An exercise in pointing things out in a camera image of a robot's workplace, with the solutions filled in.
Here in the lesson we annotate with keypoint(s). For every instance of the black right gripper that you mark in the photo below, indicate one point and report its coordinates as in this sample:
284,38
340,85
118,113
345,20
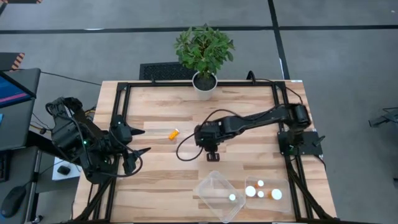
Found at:
208,135

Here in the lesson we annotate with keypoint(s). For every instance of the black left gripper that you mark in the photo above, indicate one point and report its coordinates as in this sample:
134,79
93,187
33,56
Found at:
122,130

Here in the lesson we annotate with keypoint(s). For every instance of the yellow pill bottle white cap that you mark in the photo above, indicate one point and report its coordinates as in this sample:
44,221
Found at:
173,134

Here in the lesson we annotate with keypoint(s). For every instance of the wide orange pill bottle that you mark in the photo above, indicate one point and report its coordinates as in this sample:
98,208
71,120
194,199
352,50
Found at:
275,194

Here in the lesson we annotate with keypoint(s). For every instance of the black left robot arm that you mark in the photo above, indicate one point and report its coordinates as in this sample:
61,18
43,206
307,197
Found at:
68,133

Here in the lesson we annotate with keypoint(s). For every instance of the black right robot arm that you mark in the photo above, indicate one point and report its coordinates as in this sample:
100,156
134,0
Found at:
264,119

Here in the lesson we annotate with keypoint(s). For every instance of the clear plastic bin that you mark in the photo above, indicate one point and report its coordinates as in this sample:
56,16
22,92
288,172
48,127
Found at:
214,189
280,205

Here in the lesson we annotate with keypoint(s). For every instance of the white paper sheet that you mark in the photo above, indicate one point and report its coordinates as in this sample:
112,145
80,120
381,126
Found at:
73,174

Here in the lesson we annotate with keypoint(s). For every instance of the small black device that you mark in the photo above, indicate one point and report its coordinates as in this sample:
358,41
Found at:
63,170

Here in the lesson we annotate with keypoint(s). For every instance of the green potted plant white pot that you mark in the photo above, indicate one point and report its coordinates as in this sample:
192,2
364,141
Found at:
203,53

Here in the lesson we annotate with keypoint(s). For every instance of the grey side desk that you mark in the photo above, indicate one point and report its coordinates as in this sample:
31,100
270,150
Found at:
18,130

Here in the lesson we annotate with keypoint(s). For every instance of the monitor with blue screen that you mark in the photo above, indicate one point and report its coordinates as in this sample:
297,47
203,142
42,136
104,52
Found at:
12,91

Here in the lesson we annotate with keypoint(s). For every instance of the black keyboard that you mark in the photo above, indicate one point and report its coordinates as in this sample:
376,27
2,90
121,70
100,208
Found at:
3,168

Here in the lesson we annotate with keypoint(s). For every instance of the black computer mouse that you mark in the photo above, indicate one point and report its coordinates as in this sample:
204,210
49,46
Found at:
12,202

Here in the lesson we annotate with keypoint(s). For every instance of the black stand legs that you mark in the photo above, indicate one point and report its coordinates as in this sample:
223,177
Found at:
387,118

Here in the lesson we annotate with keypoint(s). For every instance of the black aluminium table frame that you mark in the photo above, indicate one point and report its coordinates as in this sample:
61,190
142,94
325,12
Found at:
199,84

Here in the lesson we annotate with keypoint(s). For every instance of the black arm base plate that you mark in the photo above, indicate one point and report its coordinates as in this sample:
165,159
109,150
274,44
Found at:
311,146

